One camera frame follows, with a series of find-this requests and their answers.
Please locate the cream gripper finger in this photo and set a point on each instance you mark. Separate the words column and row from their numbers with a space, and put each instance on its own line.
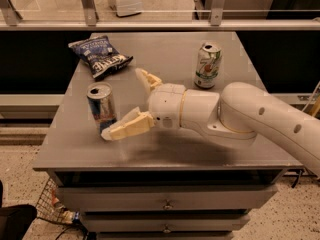
column 132, row 124
column 148, row 80

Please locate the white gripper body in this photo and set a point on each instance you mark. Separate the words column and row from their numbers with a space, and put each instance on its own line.
column 165, row 104

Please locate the Red Bull can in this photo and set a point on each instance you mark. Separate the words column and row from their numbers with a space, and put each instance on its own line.
column 101, row 103

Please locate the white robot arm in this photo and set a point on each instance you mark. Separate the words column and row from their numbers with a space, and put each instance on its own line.
column 232, row 118

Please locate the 7up soda can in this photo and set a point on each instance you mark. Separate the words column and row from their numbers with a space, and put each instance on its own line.
column 208, row 63

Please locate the blue Kettle chips bag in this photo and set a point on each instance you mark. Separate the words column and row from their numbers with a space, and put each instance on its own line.
column 100, row 55

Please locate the grey drawer cabinet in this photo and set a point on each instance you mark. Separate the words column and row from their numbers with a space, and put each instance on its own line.
column 119, row 188

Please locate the upper drawer knob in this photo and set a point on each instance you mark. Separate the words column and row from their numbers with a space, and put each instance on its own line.
column 167, row 205

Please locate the drawer knob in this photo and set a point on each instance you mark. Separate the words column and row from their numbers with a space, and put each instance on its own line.
column 167, row 205
column 166, row 230

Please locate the lower drawer knob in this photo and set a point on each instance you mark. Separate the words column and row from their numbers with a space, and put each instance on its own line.
column 166, row 230

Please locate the black chair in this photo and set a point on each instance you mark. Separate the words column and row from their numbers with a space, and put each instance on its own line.
column 15, row 220

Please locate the wire mesh basket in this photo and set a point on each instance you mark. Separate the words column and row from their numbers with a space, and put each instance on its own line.
column 50, row 209

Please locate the yellow frame stand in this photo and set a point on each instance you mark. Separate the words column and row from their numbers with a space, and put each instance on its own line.
column 315, row 108

